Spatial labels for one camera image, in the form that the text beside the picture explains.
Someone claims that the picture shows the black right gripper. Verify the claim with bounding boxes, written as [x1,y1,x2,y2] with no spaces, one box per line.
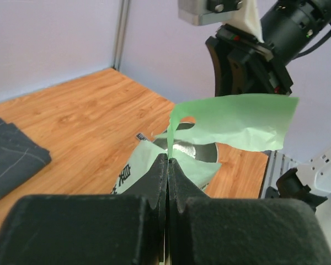
[205,24,293,97]

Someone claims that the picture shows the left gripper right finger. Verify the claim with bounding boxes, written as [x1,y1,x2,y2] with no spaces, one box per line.
[167,159,331,264]

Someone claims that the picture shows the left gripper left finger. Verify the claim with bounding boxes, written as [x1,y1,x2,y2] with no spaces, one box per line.
[0,153,168,264]

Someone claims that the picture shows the green litter bag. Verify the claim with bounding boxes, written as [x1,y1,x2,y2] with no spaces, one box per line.
[111,93,299,194]

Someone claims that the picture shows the grey metal scoop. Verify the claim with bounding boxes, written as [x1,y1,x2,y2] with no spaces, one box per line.
[153,122,218,163]

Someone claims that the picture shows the piano pattern bag clip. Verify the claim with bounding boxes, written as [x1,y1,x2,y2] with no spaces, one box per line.
[136,132,148,141]

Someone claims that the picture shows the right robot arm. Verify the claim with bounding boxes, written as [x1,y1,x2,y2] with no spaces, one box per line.
[206,1,331,97]

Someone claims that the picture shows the dark checked folded cloth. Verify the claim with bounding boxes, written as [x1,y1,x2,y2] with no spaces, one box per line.
[0,118,52,200]

